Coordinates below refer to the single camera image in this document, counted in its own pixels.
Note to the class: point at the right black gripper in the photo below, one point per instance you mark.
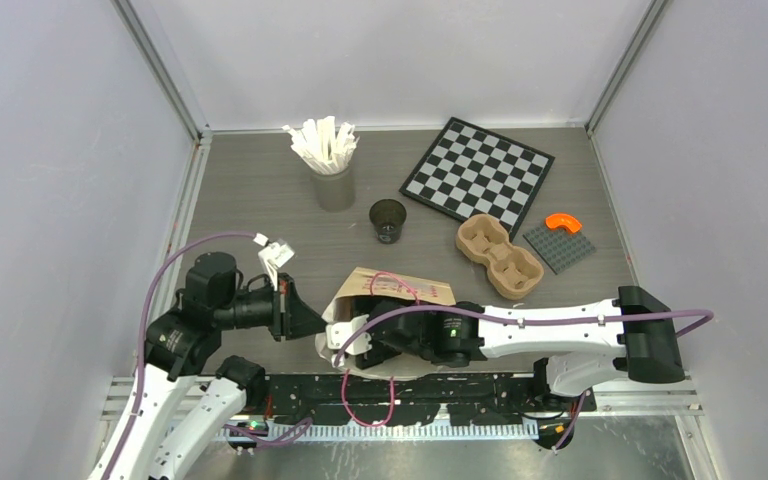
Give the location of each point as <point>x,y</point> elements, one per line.
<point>378,352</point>

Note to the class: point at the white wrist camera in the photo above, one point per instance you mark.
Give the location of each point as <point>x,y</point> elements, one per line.
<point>338,334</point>
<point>273,255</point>

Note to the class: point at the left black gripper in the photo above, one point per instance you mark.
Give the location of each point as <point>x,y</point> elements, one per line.
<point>292,316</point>

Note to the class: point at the black and white chessboard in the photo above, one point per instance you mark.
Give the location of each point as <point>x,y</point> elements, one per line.
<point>470,170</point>

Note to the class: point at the grey cylindrical straw holder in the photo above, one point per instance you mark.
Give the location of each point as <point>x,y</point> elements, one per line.
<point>334,192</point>

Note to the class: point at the pink and cream paper bag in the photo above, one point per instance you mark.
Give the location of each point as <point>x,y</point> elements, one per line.
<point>362,287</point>

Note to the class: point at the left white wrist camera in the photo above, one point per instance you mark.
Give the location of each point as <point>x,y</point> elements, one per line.
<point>273,255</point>

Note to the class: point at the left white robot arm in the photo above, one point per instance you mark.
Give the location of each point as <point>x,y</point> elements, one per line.
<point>144,444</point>

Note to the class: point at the bundle of white wrapped straws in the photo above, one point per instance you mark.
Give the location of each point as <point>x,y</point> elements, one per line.
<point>324,146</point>

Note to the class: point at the black coffee cup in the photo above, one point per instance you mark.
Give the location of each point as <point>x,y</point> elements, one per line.
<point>387,217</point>

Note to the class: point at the orange curved plastic piece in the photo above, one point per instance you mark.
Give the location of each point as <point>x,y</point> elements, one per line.
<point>563,221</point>

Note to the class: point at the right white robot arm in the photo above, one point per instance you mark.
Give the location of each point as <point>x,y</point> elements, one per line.
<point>630,336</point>

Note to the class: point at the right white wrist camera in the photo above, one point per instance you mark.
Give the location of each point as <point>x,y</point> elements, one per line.
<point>338,334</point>

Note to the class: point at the brown cardboard cup carrier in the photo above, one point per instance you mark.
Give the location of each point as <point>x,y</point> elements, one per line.
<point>513,271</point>

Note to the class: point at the grey studded building baseplate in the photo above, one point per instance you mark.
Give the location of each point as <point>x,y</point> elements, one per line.
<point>557,248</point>

